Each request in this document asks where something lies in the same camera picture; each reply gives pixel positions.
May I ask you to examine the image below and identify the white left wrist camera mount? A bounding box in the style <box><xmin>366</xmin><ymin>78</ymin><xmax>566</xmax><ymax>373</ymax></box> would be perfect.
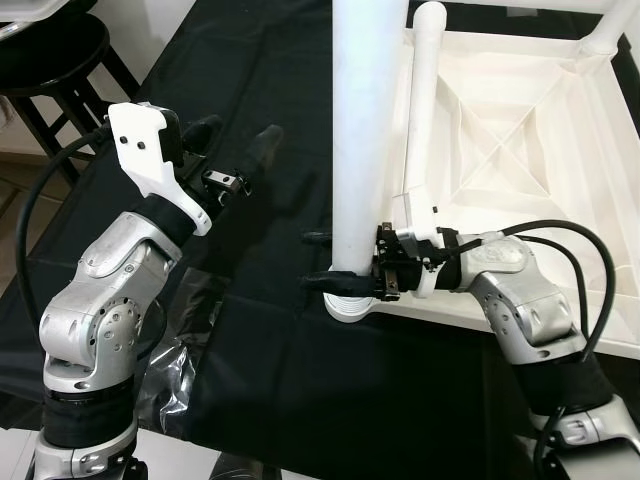
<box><xmin>108</xmin><ymin>102</ymin><xmax>216</xmax><ymax>238</ymax></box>

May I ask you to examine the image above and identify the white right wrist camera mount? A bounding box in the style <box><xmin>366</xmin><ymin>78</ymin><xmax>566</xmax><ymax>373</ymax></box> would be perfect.
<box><xmin>390</xmin><ymin>185</ymin><xmax>463</xmax><ymax>296</ymax></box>

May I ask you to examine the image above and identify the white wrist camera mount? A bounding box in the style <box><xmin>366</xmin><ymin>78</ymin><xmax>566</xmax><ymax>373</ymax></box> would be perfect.
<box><xmin>390</xmin><ymin>185</ymin><xmax>463</xmax><ymax>296</ymax></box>
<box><xmin>108</xmin><ymin>102</ymin><xmax>216</xmax><ymax>238</ymax></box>

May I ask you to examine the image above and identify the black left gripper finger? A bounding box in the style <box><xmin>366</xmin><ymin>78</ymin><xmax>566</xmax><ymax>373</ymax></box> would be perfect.
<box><xmin>235</xmin><ymin>123</ymin><xmax>286</xmax><ymax>196</ymax></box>
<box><xmin>180</xmin><ymin>113</ymin><xmax>226</xmax><ymax>151</ymax></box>

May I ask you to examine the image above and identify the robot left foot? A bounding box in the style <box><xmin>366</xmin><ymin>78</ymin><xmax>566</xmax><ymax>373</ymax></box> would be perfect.
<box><xmin>212</xmin><ymin>452</ymin><xmax>283</xmax><ymax>480</ymax></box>

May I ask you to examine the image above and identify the clear tape strip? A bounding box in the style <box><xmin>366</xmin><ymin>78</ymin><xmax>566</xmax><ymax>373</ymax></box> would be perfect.
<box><xmin>135</xmin><ymin>270</ymin><xmax>226</xmax><ymax>436</ymax></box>

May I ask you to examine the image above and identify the white plastic table top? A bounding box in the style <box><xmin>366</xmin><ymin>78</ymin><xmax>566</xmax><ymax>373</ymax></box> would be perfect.
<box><xmin>325</xmin><ymin>25</ymin><xmax>640</xmax><ymax>361</ymax></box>

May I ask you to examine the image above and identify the black table cloth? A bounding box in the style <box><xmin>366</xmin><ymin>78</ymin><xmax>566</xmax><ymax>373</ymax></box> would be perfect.
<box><xmin>0</xmin><ymin>0</ymin><xmax>640</xmax><ymax>471</ymax></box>

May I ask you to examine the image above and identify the black round stool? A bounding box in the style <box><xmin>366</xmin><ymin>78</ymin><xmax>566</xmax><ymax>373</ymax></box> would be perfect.
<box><xmin>0</xmin><ymin>12</ymin><xmax>141</xmax><ymax>186</ymax></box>

